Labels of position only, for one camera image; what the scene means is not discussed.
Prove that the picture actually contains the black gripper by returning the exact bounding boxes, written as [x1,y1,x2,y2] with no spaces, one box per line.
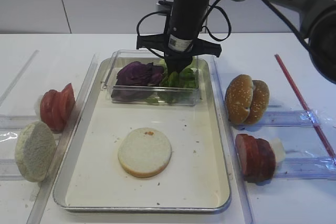
[136,0,221,74]

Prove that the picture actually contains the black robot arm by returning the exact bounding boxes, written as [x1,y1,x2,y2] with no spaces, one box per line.
[136,0,335,82]

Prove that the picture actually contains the green lettuce in container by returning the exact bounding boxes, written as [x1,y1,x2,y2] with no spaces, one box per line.
[144,61,198,105]

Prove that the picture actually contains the front meat patty slice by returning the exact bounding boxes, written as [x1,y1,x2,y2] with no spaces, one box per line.
[235,134,257,176]

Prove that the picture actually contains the meat patty slice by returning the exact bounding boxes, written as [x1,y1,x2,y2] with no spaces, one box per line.
[235,134,257,176]
[257,138,276,181]
[250,138,268,182]

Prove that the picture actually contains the front tomato slice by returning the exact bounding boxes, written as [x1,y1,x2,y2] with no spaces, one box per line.
[59,83,75,122]

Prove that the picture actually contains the tomato slice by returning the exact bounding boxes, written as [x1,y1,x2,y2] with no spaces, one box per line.
[59,83,75,122]
[40,89,57,124]
[51,91,65,132]

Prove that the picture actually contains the middle tomato slice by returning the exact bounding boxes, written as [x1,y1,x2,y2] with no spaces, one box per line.
[51,91,65,132]

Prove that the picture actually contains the back tomato slice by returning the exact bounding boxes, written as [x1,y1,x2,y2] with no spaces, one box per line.
[40,89,57,124]

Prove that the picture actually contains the back meat patty slice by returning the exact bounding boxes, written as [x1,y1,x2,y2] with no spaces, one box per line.
[257,138,276,181]

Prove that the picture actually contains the white block behind patties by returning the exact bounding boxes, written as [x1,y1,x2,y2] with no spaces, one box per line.
[269,138,286,167]

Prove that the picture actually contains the middle meat patty slice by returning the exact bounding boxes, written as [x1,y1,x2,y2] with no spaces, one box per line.
[250,138,268,182]

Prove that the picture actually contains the clear holder under patties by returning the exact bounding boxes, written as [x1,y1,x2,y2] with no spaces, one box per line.
[273,157,335,180]

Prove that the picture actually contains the purple cabbage leaves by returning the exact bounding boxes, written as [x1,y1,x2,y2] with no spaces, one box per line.
[111,61,164,102]

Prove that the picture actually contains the clear plastic container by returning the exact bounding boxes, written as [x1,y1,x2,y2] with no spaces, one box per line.
[103,50,200,106]

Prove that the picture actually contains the left sesame bun top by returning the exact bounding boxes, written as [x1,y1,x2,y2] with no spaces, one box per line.
[225,74,254,124]

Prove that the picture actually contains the sesame bun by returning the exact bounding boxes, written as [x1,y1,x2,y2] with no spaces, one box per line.
[225,74,254,124]
[244,80,270,125]

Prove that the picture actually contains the right sesame bun top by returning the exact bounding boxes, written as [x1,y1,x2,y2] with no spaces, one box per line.
[244,80,270,125]

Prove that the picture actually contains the bun bottom on tray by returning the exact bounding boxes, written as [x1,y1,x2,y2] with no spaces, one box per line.
[118,127,172,178]

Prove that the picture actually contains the metal baking tray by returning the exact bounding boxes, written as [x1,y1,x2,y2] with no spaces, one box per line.
[53,59,231,214]

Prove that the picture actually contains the clear holder under buns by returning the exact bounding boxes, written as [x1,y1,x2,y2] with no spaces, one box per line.
[257,110,320,127]

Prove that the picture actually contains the white block behind tomatoes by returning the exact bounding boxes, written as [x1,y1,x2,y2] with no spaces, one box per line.
[34,95,43,117]

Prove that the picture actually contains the white bun half standing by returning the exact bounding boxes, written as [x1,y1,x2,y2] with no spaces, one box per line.
[15,121,57,183]

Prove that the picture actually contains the clear holder under tomatoes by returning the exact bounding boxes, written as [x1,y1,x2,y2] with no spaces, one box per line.
[1,115,39,130]

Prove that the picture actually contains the clear holder under white bun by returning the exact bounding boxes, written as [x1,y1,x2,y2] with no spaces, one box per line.
[0,159,24,181]

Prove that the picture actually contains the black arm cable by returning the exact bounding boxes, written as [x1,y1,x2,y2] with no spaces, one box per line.
[135,0,316,59]

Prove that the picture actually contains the red plastic rail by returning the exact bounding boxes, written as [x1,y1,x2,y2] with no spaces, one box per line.
[275,54,335,159]

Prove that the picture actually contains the clear rail right of tray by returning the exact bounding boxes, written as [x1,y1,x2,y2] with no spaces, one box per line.
[211,56,254,223]

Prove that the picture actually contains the clear rail of tray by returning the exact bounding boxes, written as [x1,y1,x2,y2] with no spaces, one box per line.
[211,56,254,223]
[26,55,98,224]

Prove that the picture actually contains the clear rail far left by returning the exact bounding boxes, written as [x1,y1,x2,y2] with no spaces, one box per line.
[0,50,39,105]

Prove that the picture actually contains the clear rail left of tray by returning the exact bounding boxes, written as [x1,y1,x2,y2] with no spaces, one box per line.
[26,55,98,224]

